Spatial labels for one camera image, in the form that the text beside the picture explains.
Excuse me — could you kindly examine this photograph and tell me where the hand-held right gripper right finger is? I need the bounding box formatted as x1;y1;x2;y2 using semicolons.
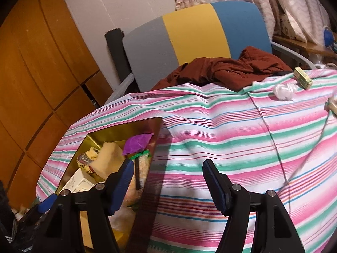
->
202;159;306;253

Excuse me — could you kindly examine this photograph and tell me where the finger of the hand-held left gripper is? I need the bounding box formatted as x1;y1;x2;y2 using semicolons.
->
37;193;58;213

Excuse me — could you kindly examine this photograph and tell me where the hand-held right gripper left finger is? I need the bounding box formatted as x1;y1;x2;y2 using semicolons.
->
34;159;135;253

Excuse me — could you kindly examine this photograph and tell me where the purple wrapper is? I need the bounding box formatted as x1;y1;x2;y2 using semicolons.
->
122;133;154;156

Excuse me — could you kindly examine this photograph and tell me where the gold metal tray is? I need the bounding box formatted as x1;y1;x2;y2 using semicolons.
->
56;116;163;253

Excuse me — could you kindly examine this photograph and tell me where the yellow sponge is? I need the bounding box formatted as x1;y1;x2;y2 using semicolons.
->
90;141;126;182

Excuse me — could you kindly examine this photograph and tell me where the floral packet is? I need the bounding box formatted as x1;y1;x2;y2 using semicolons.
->
123;154;151;208

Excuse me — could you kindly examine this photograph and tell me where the green plastic item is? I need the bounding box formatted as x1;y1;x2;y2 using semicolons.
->
128;149;150;160

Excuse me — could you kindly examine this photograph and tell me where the white box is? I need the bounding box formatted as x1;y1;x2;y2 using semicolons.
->
61;168;97;194

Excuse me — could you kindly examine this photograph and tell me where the yellow patterned cloth ball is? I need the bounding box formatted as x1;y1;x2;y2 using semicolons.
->
76;147;102;175

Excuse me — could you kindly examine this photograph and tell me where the striped tablecloth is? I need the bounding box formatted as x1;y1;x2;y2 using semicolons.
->
35;69;337;253

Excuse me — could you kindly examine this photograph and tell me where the white crumpled plastic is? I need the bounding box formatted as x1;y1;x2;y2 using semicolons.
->
272;82;298;101

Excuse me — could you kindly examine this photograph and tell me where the maroon cloth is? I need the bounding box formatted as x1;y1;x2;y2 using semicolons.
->
151;46;301;92

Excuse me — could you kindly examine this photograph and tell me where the wooden wardrobe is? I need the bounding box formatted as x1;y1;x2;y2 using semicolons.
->
0;0;114;209

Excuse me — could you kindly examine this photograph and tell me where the small yellow box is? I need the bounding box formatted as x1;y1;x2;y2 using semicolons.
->
293;66;313;90

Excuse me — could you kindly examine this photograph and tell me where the tan small item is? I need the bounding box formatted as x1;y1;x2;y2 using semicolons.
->
325;94;337;117

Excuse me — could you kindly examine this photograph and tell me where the grey yellow blue chair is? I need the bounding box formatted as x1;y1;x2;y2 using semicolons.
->
122;1;314;93

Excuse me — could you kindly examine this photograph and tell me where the wooden shelf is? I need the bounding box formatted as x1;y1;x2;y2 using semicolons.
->
272;34;337;59

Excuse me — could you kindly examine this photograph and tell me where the printed cardboard box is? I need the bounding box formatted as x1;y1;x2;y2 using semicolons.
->
279;13;309;42

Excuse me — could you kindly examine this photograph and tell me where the blue round item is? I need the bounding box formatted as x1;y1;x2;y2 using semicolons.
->
323;26;335;47

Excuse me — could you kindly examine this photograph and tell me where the thin grey cord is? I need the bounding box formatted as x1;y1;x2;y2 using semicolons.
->
284;108;333;184

